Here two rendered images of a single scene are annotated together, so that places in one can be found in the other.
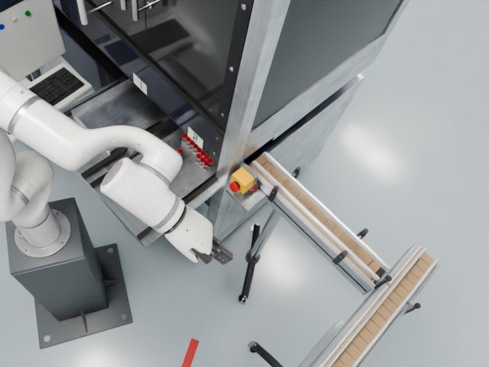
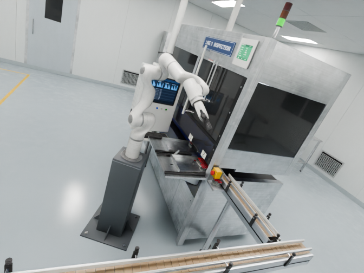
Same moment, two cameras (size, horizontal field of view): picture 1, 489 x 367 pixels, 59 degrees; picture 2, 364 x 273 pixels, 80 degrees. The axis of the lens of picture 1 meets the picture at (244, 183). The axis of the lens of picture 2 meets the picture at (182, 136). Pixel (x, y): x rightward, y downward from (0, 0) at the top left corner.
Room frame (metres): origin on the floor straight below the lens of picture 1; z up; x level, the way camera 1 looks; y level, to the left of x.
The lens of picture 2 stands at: (-0.74, -0.58, 1.88)
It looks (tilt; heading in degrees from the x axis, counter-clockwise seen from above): 22 degrees down; 34
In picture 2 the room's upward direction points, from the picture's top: 20 degrees clockwise
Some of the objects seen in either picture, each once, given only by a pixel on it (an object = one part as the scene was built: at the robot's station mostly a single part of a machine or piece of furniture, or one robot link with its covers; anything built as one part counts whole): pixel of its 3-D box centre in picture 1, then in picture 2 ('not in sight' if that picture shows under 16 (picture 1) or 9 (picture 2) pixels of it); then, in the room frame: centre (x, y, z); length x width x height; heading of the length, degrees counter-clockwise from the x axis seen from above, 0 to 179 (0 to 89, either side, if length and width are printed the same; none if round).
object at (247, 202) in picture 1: (248, 191); (216, 186); (0.89, -0.02, 0.87); 0.14 x 0.13 x 0.02; 152
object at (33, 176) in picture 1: (27, 187); (143, 125); (0.47, 0.63, 1.16); 0.19 x 0.12 x 0.24; 170
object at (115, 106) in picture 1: (124, 113); (179, 145); (1.03, 0.58, 0.90); 0.34 x 0.26 x 0.04; 152
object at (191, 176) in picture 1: (177, 166); (190, 164); (0.87, 0.28, 0.90); 0.34 x 0.26 x 0.04; 152
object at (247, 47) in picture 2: not in sight; (244, 53); (0.95, 0.26, 1.96); 0.21 x 0.01 x 0.21; 62
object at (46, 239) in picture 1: (37, 223); (134, 147); (0.44, 0.64, 0.95); 0.19 x 0.19 x 0.18
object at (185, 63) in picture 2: not in sight; (183, 76); (1.47, 1.18, 1.51); 0.49 x 0.01 x 0.59; 62
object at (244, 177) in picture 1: (243, 179); (217, 173); (0.86, 0.01, 1.00); 0.08 x 0.07 x 0.07; 152
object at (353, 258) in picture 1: (314, 217); (245, 203); (0.85, -0.31, 0.92); 0.69 x 0.15 x 0.16; 62
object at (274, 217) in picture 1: (265, 234); (214, 229); (0.92, -0.18, 0.46); 0.09 x 0.09 x 0.77; 62
